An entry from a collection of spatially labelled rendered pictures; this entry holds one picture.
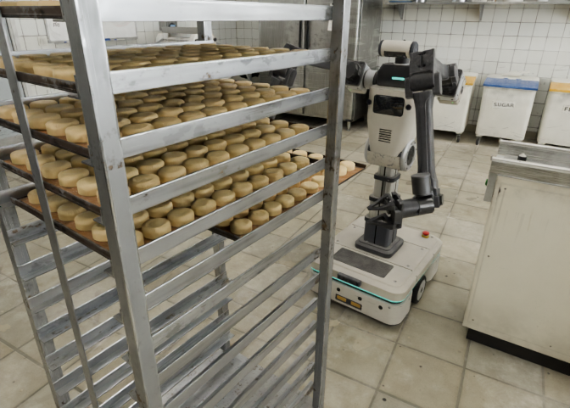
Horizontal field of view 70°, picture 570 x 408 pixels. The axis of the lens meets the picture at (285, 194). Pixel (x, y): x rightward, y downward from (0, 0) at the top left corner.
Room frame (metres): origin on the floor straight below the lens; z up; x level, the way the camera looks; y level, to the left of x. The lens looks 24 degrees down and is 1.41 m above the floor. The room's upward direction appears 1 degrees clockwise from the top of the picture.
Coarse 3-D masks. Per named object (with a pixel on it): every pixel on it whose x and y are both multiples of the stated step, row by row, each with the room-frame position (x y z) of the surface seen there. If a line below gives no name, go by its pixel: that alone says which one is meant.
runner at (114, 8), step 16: (112, 0) 0.57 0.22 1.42; (128, 0) 0.59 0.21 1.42; (144, 0) 0.61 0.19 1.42; (160, 0) 0.63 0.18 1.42; (176, 0) 0.65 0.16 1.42; (192, 0) 0.67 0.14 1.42; (208, 0) 0.70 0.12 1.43; (112, 16) 0.56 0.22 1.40; (128, 16) 0.58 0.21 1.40; (144, 16) 0.60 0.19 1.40; (160, 16) 0.63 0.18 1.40; (176, 16) 0.65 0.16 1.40; (192, 16) 0.67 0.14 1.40; (208, 16) 0.70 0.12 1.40; (224, 16) 0.73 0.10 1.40; (240, 16) 0.76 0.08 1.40; (256, 16) 0.79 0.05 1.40; (272, 16) 0.83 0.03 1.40; (288, 16) 0.87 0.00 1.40; (304, 16) 0.92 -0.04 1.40; (320, 16) 0.97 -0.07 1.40
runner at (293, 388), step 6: (312, 366) 1.00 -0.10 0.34; (306, 372) 0.97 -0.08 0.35; (312, 372) 1.00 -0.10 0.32; (300, 378) 0.97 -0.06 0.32; (306, 378) 0.97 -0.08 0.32; (294, 384) 0.95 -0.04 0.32; (300, 384) 0.94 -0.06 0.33; (288, 390) 0.93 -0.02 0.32; (294, 390) 0.92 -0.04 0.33; (282, 396) 0.90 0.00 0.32; (288, 396) 0.89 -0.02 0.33; (276, 402) 0.88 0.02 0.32; (282, 402) 0.87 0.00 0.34
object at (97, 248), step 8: (312, 160) 1.04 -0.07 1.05; (16, 200) 0.76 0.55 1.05; (24, 208) 0.74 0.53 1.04; (32, 208) 0.74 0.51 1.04; (40, 216) 0.70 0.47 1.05; (56, 224) 0.66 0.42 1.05; (64, 232) 0.64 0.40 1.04; (72, 232) 0.62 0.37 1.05; (80, 240) 0.61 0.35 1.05; (88, 240) 0.60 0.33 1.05; (96, 248) 0.58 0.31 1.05; (104, 248) 0.59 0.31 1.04; (104, 256) 0.57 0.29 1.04
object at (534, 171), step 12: (492, 156) 1.52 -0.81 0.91; (492, 168) 1.51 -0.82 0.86; (504, 168) 1.49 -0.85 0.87; (516, 168) 1.47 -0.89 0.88; (528, 168) 1.45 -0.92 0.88; (540, 168) 1.43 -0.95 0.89; (552, 168) 1.41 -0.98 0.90; (564, 168) 1.41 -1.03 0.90; (540, 180) 1.42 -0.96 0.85; (552, 180) 1.41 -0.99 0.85; (564, 180) 1.39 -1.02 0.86
